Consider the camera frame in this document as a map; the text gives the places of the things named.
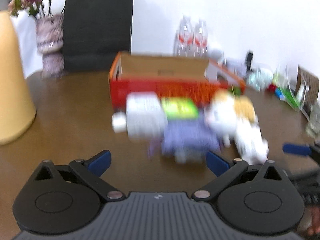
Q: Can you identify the yellow white plush toy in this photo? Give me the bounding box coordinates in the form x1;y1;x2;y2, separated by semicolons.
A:
204;89;269;165

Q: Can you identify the purple knitted cloth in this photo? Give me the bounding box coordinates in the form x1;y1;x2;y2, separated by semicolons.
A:
148;117;221;164

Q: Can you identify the white paper roll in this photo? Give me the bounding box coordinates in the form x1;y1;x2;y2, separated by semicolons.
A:
112;92;168;140

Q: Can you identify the green tissue pack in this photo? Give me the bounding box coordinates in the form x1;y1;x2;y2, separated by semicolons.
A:
161;97;199;120

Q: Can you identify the person's hand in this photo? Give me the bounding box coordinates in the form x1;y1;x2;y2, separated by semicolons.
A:
297;206;319;237

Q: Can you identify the green plastic package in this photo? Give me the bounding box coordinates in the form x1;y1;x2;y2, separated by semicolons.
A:
272;73;302;112

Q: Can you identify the brown cardboard holder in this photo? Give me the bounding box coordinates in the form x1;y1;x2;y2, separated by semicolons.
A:
296;66;319;105

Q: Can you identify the red small toy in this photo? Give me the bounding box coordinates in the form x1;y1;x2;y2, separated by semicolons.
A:
266;83;277;94

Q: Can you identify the crumpled clear plastic bag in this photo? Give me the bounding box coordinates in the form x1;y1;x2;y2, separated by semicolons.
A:
246;70;271;91

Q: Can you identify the yellow thermos jug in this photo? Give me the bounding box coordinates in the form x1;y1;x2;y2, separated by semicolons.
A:
0;0;36;145

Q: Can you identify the orange cardboard box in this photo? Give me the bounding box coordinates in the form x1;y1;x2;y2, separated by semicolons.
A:
109;52;246;109

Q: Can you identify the white floral tin box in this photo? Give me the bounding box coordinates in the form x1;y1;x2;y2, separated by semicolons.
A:
224;58;247;78

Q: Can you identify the black small bottle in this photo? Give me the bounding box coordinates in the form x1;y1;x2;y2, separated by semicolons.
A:
245;50;253;72

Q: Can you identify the white astronaut speaker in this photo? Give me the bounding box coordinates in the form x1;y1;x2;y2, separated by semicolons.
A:
208;49;225;66

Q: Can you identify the right standing water bottle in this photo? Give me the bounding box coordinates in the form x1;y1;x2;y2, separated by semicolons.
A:
194;20;208;57

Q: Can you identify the standing water bottle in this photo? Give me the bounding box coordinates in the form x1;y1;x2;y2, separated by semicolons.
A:
194;20;208;57
174;16;194;56

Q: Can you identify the left standing water bottle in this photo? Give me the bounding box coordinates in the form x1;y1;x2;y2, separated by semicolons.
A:
174;16;194;56

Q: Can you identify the patterned flower vase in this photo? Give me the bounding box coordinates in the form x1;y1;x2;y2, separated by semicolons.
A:
36;14;65;79

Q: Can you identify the black paper bag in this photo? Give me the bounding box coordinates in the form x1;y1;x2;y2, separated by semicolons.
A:
62;0;133;73

